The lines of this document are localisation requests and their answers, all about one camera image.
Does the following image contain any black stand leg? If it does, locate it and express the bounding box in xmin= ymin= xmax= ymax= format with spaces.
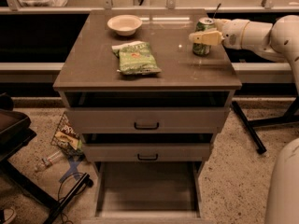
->
xmin=231 ymin=97 xmax=299 ymax=154

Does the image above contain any green chip bag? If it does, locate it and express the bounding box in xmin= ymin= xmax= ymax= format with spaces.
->
xmin=111 ymin=41 xmax=161 ymax=76

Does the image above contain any black chair base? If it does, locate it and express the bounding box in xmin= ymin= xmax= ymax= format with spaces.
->
xmin=0 ymin=97 xmax=95 ymax=224

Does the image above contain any top drawer with handle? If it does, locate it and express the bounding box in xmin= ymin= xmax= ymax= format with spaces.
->
xmin=65 ymin=107 xmax=229 ymax=133

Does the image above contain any grey drawer cabinet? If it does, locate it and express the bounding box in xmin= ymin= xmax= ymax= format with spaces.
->
xmin=54 ymin=10 xmax=240 ymax=224

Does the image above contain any black floor cable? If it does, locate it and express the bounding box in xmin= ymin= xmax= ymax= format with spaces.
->
xmin=56 ymin=172 xmax=89 ymax=224

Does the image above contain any white paper bowl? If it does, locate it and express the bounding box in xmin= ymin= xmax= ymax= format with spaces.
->
xmin=107 ymin=15 xmax=142 ymax=36

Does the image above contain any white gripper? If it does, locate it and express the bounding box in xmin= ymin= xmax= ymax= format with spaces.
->
xmin=189 ymin=19 xmax=249 ymax=49

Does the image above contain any shoe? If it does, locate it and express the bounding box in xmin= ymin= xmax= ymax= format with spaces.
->
xmin=0 ymin=207 xmax=16 ymax=224

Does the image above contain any clear plastic bottle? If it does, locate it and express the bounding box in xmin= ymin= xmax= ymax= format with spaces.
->
xmin=35 ymin=150 xmax=64 ymax=172

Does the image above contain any open bottom drawer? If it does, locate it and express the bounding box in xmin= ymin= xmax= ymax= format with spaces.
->
xmin=81 ymin=161 xmax=214 ymax=224

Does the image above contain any red snack bag on floor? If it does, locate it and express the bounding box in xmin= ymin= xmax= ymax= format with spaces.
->
xmin=50 ymin=114 xmax=83 ymax=156

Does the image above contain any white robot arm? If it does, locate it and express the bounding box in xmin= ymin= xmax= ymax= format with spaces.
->
xmin=189 ymin=15 xmax=299 ymax=224

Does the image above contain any middle drawer with handle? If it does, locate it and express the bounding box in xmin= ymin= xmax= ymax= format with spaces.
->
xmin=83 ymin=143 xmax=211 ymax=161

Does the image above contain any green soda can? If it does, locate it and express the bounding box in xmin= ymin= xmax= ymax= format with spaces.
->
xmin=192 ymin=17 xmax=215 ymax=56

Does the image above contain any drawer with handle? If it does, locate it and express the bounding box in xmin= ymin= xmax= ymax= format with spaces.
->
xmin=83 ymin=143 xmax=211 ymax=161
xmin=65 ymin=107 xmax=229 ymax=133

